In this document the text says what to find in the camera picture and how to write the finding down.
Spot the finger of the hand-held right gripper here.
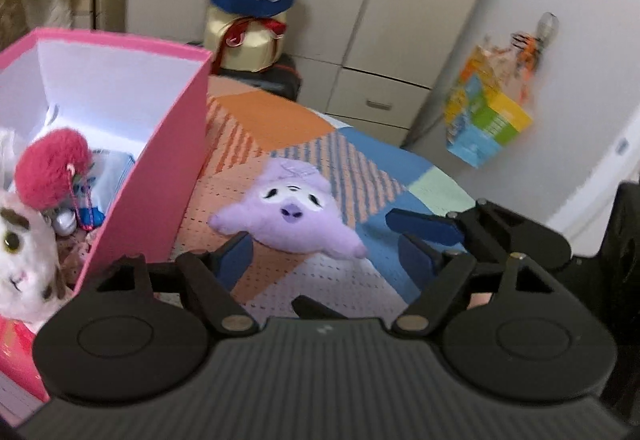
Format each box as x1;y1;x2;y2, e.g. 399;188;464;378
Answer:
291;295;348;321
385;199;571;271

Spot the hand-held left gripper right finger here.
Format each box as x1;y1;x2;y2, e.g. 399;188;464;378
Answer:
392;232;576;337

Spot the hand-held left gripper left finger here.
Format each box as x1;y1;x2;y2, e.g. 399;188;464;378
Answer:
75;231;260;337

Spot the purple plush toy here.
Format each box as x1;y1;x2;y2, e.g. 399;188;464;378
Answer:
207;157;368;260

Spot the pink cardboard box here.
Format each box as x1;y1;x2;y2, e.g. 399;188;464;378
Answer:
0;27;213;423

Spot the wet wipes pack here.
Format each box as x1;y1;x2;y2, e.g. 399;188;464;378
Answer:
75;149;137;216

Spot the pink fluffy pompom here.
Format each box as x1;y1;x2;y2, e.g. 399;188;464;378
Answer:
14;127;96;211

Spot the white cat plush toy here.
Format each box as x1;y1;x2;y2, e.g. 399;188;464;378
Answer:
0;190;73;328

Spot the colourful paper bag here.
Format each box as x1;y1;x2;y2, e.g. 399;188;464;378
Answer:
444;32;543;169

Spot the patchwork blanket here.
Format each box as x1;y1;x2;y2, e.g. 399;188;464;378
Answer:
172;75;478;321

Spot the white refrigerator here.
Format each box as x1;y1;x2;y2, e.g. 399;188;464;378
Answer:
400;0;640;231

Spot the silver bell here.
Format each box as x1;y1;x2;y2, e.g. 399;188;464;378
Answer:
54;210;77;235

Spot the gold round gift box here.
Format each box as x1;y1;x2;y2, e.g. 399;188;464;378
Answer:
187;40;303;103

